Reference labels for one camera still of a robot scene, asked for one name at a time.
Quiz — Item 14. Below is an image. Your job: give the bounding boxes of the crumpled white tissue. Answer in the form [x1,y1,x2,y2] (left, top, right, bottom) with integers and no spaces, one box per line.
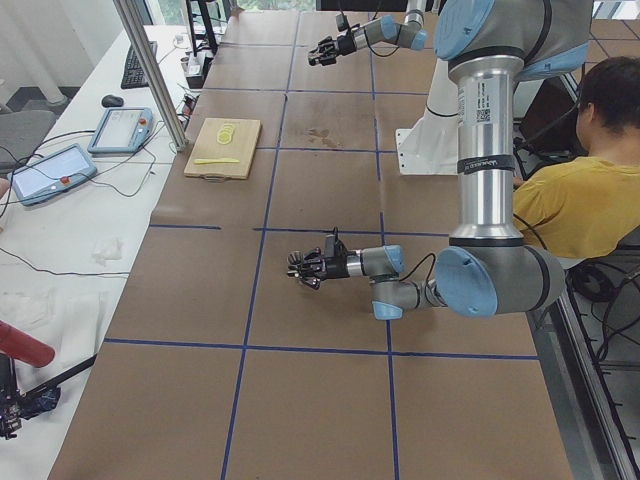
[92,237,123,266]

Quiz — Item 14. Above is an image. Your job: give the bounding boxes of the brown paper table cover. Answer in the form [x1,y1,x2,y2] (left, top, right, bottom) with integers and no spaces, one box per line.
[51,11,588,479]

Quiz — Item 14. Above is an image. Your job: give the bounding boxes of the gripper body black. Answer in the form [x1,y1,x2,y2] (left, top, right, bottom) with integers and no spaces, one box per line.
[320,254,350,280]
[330,32,358,56]

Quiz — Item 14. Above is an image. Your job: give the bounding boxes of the lemon slice leftmost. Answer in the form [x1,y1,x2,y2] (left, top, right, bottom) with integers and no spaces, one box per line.
[216,135,233,145]

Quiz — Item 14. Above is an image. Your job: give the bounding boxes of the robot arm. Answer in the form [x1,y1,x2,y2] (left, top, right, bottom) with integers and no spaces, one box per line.
[307,1,440,66]
[288,1,593,320]

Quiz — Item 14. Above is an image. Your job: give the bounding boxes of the teach pendant near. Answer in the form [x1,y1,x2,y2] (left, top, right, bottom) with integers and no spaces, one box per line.
[9,144,97,207]

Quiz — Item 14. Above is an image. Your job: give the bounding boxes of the black keyboard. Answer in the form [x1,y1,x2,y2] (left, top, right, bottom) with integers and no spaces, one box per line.
[120,46,148,90]

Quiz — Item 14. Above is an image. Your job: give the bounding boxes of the black camera tripod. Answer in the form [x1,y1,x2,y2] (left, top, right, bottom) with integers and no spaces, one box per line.
[1,354,97,440]

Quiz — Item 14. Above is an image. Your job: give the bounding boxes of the bamboo cutting board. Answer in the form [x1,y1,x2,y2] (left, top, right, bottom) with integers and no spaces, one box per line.
[184,118,261,180]

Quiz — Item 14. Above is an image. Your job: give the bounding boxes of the person in yellow shirt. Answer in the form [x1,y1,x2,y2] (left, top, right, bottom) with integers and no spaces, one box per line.
[513,56,639,259]

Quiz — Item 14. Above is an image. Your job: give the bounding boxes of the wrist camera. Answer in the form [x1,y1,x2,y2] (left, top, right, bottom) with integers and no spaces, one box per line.
[336,13,350,32]
[325,227,348,258]

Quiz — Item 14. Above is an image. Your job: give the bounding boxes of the black computer mouse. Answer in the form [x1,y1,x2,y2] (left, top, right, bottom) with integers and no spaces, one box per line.
[101,94,124,108]

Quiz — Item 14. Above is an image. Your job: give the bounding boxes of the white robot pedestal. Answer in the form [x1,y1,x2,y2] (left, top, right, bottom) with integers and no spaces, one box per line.
[396,59,459,175]

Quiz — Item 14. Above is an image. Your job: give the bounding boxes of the red thermos bottle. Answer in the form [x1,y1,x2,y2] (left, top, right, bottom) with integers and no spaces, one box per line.
[1,322,55,368]

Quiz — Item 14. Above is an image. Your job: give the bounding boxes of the teach pendant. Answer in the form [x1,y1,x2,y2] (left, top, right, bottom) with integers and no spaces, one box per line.
[9,144,97,207]
[87,107,153,156]

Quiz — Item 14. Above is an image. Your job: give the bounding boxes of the teach pendant far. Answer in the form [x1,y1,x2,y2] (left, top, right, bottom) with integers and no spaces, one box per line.
[87,107,153,156]

